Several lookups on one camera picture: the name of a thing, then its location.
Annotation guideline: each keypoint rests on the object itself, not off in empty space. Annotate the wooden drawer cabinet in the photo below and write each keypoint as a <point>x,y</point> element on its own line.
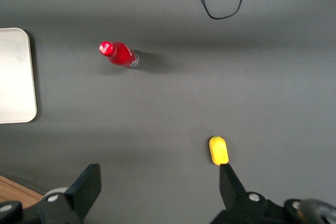
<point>15,188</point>

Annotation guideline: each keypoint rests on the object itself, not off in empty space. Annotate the red cola bottle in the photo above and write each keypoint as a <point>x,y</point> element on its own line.
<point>120,54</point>

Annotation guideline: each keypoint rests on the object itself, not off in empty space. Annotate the yellow lemon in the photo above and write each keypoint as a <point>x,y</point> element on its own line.
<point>218,150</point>

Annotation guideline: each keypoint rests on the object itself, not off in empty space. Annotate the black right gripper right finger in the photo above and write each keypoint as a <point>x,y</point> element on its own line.
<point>229,184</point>

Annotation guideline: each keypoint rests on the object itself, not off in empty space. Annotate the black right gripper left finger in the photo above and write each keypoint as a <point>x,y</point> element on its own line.
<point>86,187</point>

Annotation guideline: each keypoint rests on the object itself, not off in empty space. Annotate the cream plastic tray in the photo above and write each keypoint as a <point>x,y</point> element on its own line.
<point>15,77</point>

